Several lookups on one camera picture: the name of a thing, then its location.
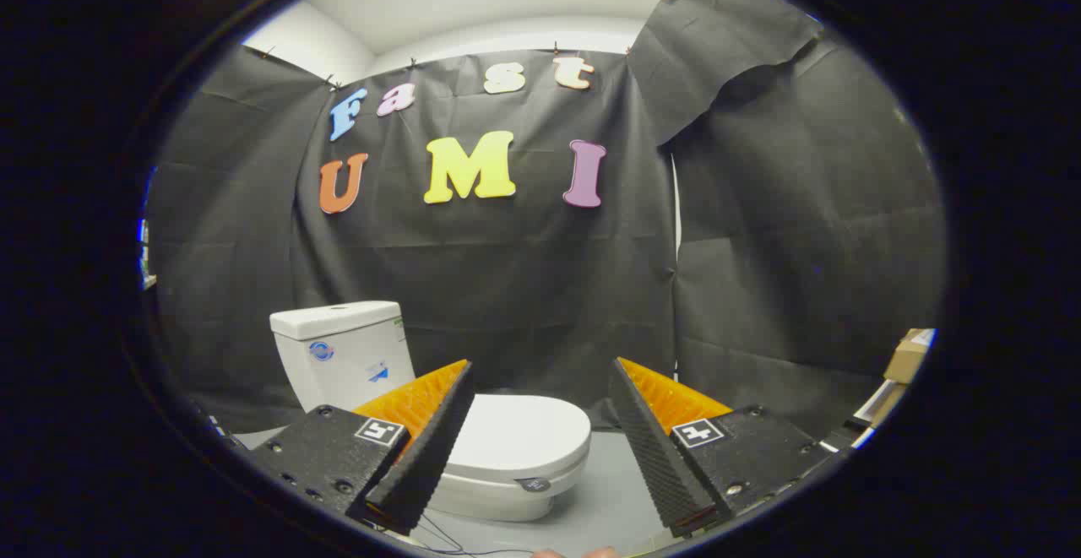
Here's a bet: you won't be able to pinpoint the flat cardboard sheets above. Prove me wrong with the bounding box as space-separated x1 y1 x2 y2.
851 379 910 431

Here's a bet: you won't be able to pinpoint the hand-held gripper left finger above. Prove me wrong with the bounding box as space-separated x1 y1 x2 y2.
249 360 475 536

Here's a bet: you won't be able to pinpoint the black backdrop cloth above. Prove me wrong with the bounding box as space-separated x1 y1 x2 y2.
145 0 947 442

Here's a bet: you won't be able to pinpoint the white toilet body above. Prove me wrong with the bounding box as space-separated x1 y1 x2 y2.
270 322 590 523

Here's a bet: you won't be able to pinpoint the brown cardboard box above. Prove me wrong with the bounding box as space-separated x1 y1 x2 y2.
883 328 937 386

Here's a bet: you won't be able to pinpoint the white toilet lid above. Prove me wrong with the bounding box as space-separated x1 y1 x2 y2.
445 393 592 493

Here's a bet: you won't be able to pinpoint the thin black cable bundle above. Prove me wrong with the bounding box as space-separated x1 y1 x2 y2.
418 509 541 556

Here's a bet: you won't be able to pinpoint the white toilet tank cover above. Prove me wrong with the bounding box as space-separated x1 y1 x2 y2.
270 301 402 341

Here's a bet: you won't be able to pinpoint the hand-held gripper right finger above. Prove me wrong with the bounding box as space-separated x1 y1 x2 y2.
608 357 833 539

